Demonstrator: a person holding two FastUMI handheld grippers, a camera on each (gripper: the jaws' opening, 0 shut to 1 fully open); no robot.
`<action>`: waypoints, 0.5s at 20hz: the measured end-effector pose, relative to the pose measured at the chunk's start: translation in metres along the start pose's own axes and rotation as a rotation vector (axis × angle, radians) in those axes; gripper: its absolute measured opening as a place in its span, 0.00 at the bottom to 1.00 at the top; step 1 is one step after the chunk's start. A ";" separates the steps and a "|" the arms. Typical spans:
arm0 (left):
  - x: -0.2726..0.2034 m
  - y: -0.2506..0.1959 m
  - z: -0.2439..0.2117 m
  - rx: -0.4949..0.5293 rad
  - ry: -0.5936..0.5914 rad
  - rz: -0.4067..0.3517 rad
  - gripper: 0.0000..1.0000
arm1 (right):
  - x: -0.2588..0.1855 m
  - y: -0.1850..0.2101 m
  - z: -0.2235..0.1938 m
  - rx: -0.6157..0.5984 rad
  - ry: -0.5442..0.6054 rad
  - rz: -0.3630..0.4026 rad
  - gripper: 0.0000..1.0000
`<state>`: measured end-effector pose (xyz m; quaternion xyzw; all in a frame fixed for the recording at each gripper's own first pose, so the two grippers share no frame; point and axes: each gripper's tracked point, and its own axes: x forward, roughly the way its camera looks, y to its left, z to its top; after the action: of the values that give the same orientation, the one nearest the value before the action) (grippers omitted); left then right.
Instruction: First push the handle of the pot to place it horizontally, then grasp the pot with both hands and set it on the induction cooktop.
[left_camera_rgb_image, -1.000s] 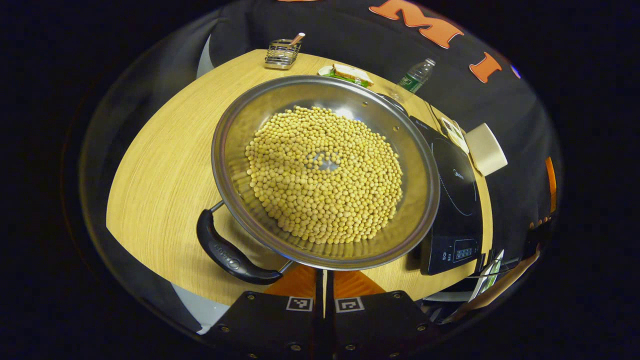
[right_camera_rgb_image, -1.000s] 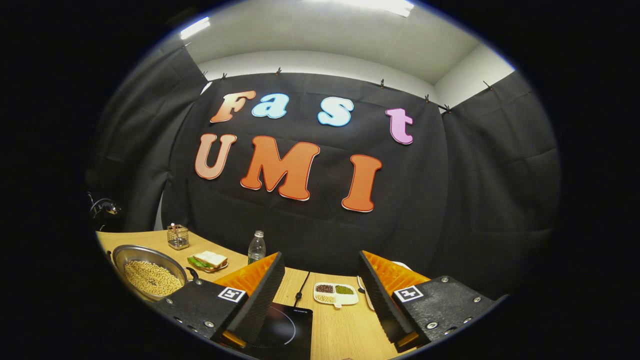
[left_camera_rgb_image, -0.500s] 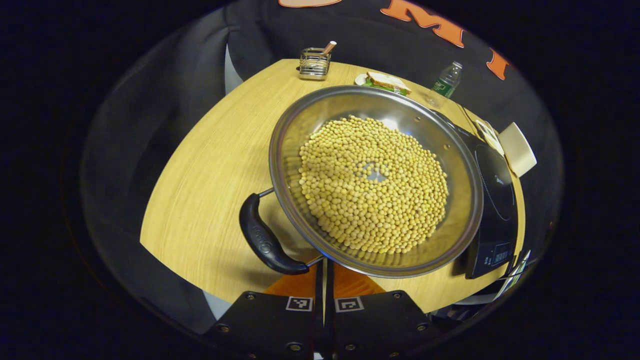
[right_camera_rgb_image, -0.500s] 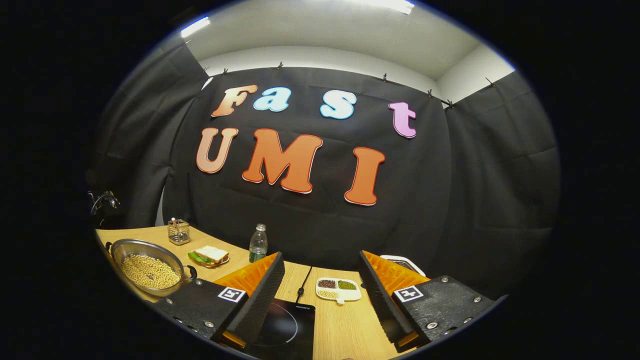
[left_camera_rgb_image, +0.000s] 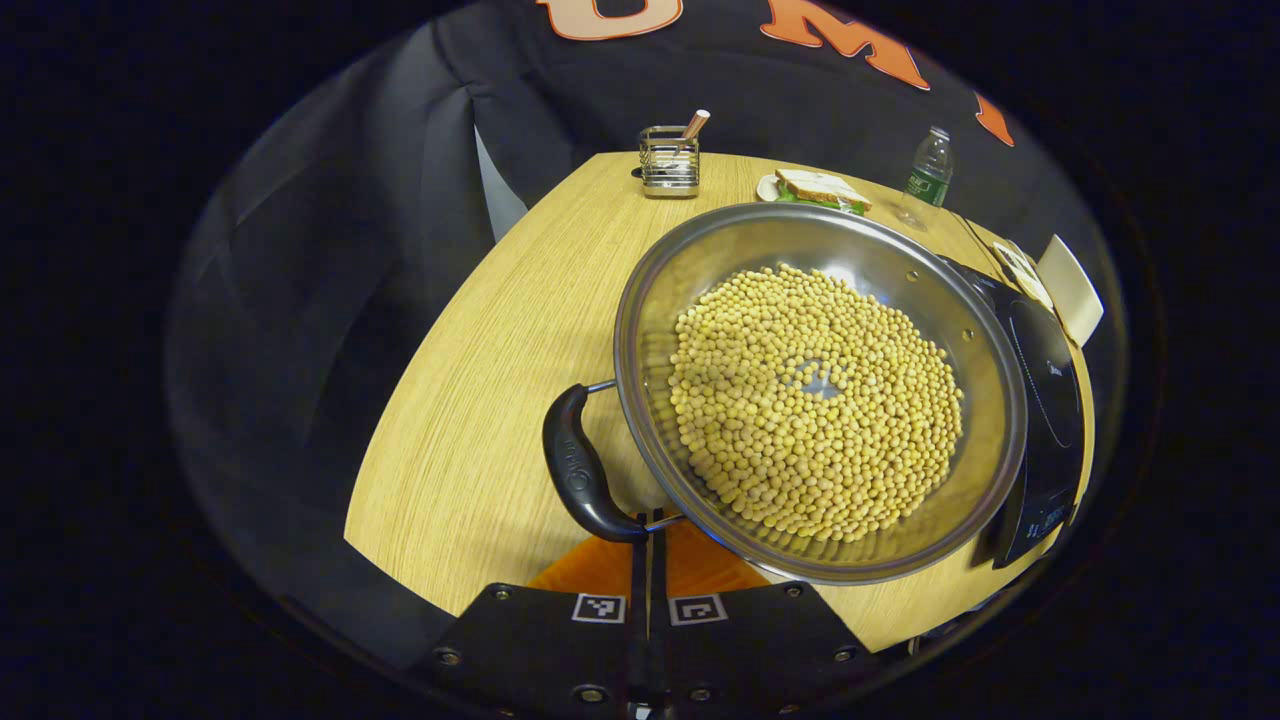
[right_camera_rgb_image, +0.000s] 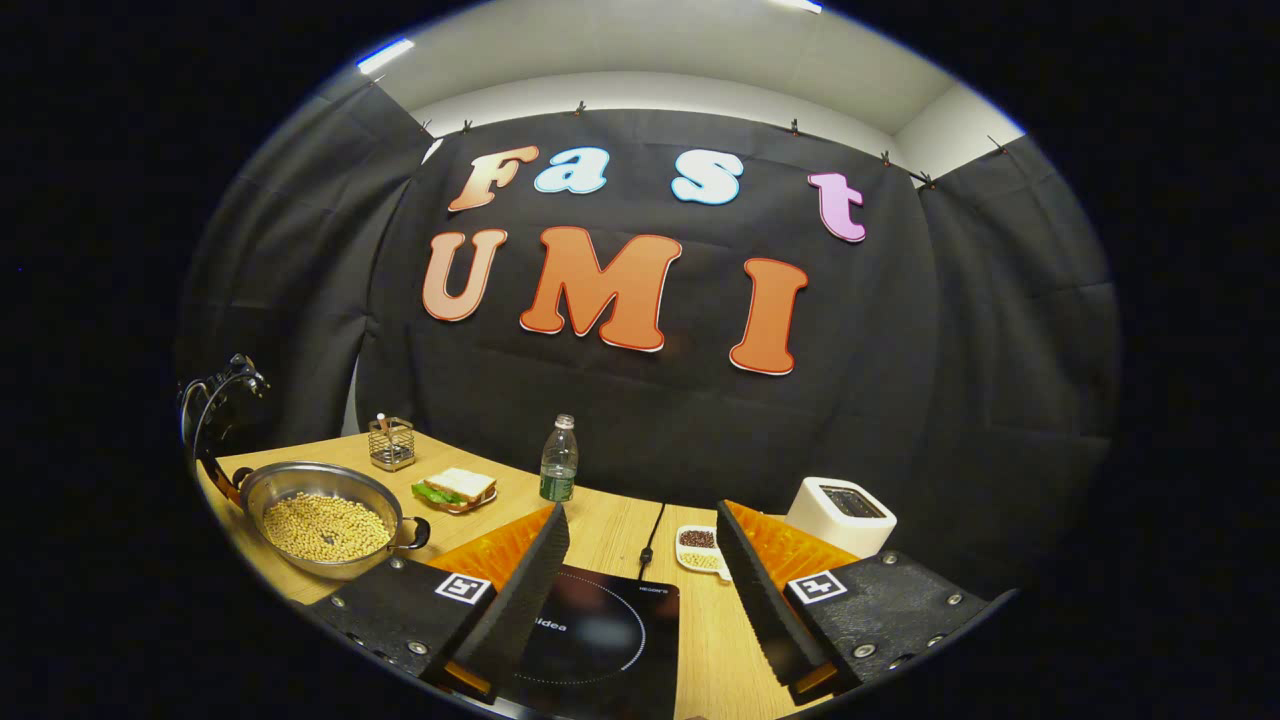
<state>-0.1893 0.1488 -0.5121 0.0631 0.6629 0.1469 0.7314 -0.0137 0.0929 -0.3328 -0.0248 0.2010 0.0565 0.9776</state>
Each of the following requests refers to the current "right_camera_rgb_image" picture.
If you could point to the small white plate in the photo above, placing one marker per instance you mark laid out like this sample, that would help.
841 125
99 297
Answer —
478 503

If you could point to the heap of soybeans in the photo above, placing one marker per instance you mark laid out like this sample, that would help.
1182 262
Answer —
325 527

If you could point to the black induction cooktop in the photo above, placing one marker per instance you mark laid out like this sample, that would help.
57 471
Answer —
610 640

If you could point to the black backdrop cloth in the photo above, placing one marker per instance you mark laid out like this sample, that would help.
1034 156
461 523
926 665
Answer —
900 350

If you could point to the large ceiling light panel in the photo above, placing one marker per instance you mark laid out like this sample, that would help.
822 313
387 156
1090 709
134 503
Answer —
795 4

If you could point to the sandwich with lettuce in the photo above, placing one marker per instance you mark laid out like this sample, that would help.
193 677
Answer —
462 484

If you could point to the clear plastic water bottle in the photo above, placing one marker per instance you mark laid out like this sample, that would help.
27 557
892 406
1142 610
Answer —
559 465

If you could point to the white divided dish with beans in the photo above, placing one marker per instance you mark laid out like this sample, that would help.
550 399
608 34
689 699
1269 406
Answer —
697 550

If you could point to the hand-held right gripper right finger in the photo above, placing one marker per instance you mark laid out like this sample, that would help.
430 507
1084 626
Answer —
765 610

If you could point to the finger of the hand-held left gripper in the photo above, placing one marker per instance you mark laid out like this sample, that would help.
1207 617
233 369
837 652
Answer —
222 480

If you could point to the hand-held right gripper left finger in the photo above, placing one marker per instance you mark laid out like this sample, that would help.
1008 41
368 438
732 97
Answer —
525 595

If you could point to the small ceiling light panel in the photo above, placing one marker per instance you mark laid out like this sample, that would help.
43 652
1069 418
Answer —
385 55

